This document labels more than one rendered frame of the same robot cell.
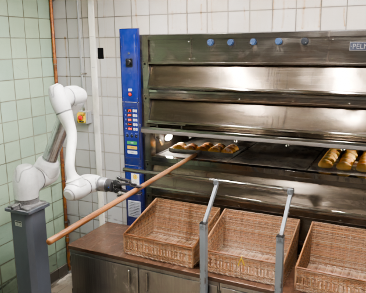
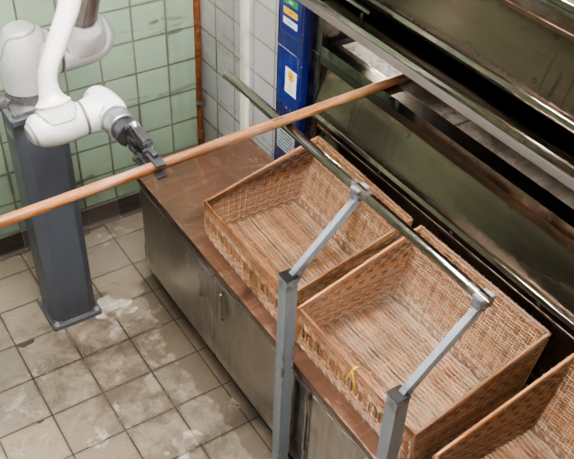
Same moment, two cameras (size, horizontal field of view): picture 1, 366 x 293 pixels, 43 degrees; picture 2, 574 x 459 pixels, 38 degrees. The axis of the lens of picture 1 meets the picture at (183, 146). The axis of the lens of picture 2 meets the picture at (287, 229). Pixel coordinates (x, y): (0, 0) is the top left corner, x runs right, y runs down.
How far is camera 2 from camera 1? 1.61 m
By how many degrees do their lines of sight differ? 38
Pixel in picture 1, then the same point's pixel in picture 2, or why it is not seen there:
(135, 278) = (209, 288)
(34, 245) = (35, 176)
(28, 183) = (15, 67)
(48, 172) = (71, 45)
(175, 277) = (255, 329)
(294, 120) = not seen: outside the picture
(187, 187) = (370, 145)
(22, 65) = not seen: outside the picture
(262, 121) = (535, 73)
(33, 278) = (38, 227)
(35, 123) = not seen: outside the picture
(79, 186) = (51, 124)
